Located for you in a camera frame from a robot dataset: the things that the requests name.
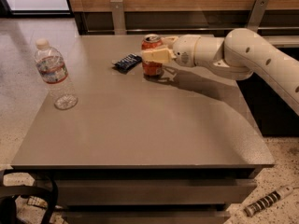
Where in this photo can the clear plastic water bottle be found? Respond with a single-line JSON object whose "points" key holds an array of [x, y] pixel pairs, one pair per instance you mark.
{"points": [[52, 69]]}

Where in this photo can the metal bracket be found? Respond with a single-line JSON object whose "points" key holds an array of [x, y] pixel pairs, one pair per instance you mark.
{"points": [[256, 14], [118, 17]]}

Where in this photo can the metal rail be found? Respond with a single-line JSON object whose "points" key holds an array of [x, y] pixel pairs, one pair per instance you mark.
{"points": [[186, 30]]}

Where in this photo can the left metal bracket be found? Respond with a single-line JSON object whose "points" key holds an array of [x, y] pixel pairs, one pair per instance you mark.
{"points": [[118, 17]]}

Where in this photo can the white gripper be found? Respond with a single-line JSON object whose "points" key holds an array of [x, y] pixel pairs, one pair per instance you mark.
{"points": [[183, 51]]}

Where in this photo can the grey drawer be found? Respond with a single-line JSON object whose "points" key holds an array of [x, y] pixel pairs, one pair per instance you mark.
{"points": [[172, 217], [153, 192]]}

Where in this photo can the red coke can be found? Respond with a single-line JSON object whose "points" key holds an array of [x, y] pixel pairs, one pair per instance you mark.
{"points": [[151, 69]]}

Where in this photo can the right metal bracket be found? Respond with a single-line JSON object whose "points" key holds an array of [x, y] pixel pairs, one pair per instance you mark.
{"points": [[256, 14]]}

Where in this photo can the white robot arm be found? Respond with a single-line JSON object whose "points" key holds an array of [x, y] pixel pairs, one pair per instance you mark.
{"points": [[237, 56]]}

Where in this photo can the lower grey drawer front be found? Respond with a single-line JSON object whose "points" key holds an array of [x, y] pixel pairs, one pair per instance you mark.
{"points": [[172, 217]]}

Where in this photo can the blue rxbar blueberry bar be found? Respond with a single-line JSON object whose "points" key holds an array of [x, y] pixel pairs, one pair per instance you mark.
{"points": [[128, 62]]}

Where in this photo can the upper grey drawer front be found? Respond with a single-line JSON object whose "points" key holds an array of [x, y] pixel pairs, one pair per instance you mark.
{"points": [[153, 192]]}

